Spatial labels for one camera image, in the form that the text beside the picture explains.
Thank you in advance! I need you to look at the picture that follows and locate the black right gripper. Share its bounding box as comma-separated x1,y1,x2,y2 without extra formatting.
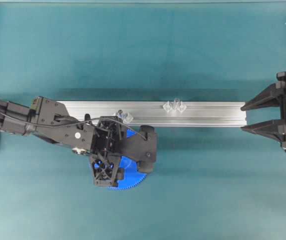
241,72,286,152

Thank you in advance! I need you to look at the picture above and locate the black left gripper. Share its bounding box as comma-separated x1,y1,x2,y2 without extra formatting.
30,96,126,187

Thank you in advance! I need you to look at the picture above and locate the large blue plastic gear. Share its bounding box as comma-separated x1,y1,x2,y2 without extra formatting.
89,129,148,193

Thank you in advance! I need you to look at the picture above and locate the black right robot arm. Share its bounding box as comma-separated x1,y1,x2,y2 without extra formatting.
241,71,286,152

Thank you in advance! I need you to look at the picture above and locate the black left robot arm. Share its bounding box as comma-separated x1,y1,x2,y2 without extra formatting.
0,96,127,187

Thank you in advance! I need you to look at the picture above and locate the left steel shaft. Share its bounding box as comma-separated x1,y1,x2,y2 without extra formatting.
117,109,123,118

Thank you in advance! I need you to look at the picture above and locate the steel shaft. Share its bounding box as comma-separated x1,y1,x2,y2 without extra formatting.
172,98,180,111
117,109,123,118

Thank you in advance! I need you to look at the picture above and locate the right steel shaft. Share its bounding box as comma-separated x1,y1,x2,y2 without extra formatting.
172,98,180,111

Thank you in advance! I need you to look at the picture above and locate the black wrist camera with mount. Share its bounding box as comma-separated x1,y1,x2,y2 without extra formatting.
120,125,158,174

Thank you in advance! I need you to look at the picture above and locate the black camera cable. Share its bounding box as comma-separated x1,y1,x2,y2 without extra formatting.
0,98,151,141

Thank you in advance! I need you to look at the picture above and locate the clear left shaft mount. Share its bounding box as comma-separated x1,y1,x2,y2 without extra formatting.
114,112,134,124

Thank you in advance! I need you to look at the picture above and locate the clear shaft mount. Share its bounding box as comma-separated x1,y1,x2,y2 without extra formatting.
162,101,187,113
114,112,134,124

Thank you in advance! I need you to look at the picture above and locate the silver aluminium extrusion rail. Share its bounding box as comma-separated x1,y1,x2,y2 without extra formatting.
63,101,247,128

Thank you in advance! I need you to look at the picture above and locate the clear right shaft mount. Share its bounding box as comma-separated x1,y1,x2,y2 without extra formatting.
162,101,187,113

